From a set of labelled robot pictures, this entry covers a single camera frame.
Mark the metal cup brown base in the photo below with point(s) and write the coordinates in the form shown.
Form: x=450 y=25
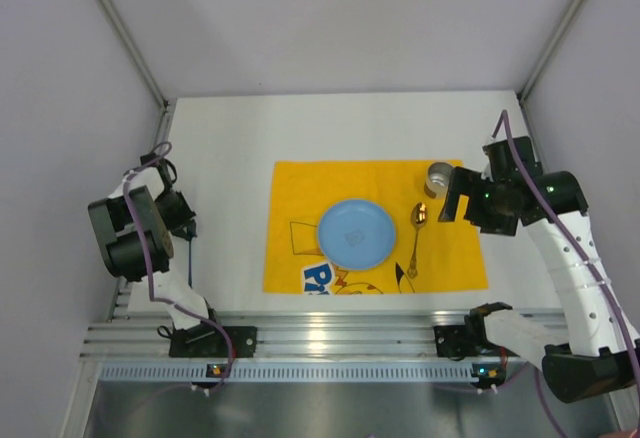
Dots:
x=437 y=179

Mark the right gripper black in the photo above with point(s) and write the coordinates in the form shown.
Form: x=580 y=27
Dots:
x=464 y=198

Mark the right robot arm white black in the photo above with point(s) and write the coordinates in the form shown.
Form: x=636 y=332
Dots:
x=601 y=353

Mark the yellow Pikachu cloth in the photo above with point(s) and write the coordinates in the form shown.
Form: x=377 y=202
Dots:
x=449 y=256

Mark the aluminium mounting rail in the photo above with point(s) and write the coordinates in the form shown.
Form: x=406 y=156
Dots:
x=396 y=327

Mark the blue fork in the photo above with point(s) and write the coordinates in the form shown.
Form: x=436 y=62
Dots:
x=190 y=275

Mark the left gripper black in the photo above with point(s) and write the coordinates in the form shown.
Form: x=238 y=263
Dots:
x=179 y=209

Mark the slotted cable duct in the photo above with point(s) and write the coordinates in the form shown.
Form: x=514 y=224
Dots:
x=314 y=372

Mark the left frame post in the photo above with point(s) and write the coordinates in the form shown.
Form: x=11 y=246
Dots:
x=127 y=42

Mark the frame post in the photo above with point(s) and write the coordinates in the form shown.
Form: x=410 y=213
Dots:
x=558 y=35
x=127 y=42

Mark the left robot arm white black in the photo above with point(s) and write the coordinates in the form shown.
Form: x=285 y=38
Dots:
x=134 y=228

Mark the gold spoon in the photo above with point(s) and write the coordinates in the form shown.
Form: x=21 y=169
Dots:
x=419 y=218

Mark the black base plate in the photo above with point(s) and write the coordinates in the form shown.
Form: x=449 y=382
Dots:
x=454 y=342
x=240 y=340

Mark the light blue plate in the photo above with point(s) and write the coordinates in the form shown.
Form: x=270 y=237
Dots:
x=356 y=234

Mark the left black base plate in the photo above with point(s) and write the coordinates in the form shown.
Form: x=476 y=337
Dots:
x=240 y=340

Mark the right frame post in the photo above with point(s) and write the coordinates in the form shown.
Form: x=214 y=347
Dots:
x=558 y=35

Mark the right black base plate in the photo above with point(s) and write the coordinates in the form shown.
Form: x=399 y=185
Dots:
x=454 y=342

